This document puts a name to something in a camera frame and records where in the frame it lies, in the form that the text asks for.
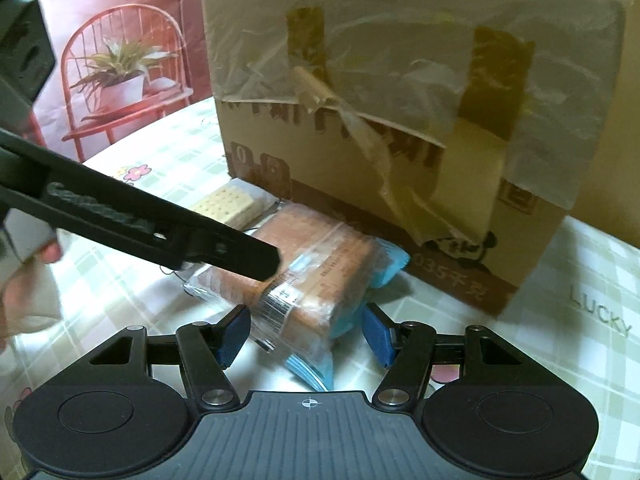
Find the cardboard box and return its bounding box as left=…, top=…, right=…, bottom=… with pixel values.
left=200, top=0, right=628, bottom=318

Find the white cracker packet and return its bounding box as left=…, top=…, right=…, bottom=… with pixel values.
left=192, top=182, right=277, bottom=231

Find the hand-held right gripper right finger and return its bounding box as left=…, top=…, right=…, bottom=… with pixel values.
left=361, top=302, right=533, bottom=408

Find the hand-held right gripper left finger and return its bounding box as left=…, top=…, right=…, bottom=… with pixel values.
left=75, top=304, right=251, bottom=408

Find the clear plastic box liner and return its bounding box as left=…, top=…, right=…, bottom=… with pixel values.
left=201, top=0, right=627, bottom=248

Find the clear bread packet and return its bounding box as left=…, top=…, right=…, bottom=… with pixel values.
left=181, top=202, right=412, bottom=392

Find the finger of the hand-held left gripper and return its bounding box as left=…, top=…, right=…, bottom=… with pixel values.
left=184, top=214, right=282, bottom=281

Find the person's left hand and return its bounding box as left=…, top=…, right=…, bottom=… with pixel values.
left=0, top=241, right=64, bottom=352

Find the checked tablecloth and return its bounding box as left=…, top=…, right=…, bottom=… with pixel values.
left=0, top=95, right=640, bottom=480

